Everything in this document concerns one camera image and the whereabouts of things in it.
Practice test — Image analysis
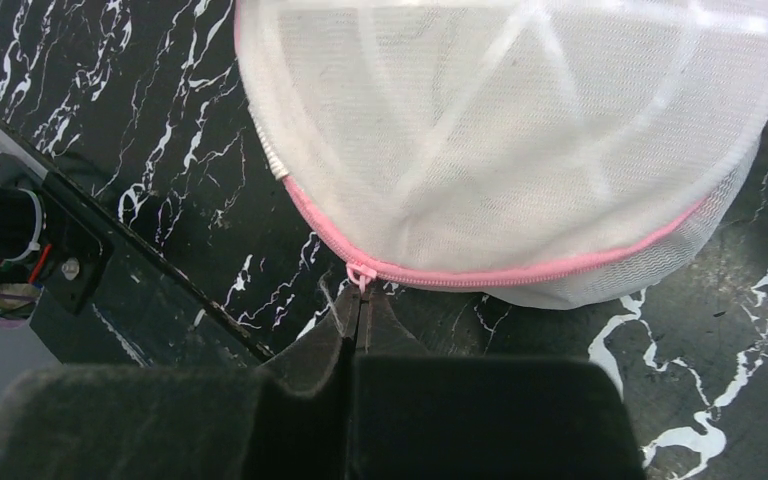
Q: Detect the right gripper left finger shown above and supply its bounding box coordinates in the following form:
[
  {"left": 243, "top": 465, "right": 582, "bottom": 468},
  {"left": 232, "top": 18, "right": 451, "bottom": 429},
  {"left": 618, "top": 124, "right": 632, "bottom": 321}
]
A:
[{"left": 0, "top": 287, "right": 361, "bottom": 479}]

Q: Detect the white mesh bag pink zipper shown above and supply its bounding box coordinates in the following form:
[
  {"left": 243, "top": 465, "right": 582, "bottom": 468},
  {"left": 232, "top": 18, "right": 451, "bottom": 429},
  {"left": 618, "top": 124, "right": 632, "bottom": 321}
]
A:
[{"left": 234, "top": 1, "right": 768, "bottom": 310}]

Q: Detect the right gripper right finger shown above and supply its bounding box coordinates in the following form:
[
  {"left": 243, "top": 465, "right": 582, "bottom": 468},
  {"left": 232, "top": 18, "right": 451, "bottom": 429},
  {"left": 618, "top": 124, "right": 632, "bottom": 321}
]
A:
[{"left": 350, "top": 288, "right": 645, "bottom": 479}]

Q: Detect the black base frame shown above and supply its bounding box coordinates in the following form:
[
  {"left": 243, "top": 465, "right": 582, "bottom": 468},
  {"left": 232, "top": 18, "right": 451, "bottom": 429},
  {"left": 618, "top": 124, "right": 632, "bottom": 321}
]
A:
[{"left": 0, "top": 121, "right": 269, "bottom": 367}]

